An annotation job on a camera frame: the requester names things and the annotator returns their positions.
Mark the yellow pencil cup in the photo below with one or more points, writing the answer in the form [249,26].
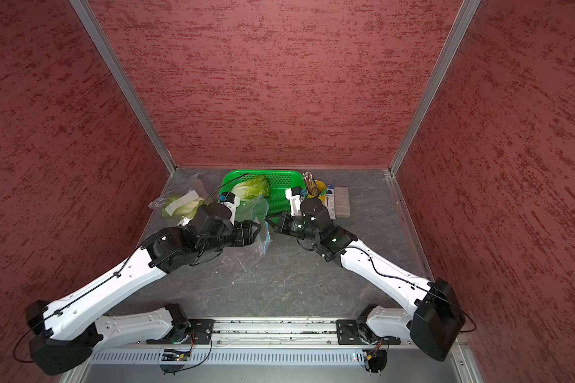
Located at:
[322,189]

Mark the aluminium front rail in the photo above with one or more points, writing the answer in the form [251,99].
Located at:
[273,330]

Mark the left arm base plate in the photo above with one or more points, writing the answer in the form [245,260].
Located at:
[195,332]

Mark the chinese cabbage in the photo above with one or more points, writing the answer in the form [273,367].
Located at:
[182,207]
[253,188]

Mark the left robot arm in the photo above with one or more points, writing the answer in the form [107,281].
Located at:
[69,330]

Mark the green plastic basket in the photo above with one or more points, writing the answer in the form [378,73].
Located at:
[279,181]

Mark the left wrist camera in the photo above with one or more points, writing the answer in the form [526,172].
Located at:
[231,201]

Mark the clear zipper bag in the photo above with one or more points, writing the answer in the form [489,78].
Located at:
[179,188]
[251,214]

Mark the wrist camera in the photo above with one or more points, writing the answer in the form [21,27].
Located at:
[294,196]
[231,201]

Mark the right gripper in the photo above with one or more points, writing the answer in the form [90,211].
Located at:
[283,226]

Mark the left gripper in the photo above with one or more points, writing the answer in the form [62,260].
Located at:
[244,235]

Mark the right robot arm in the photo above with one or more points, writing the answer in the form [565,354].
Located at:
[432,318]

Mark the chinese cabbage back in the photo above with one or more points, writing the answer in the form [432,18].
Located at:
[253,188]

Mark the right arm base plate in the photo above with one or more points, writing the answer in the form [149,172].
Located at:
[353,332]

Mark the white blue small box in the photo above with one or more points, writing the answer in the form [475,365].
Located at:
[330,201]

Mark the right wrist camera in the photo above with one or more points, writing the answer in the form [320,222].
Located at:
[294,196]

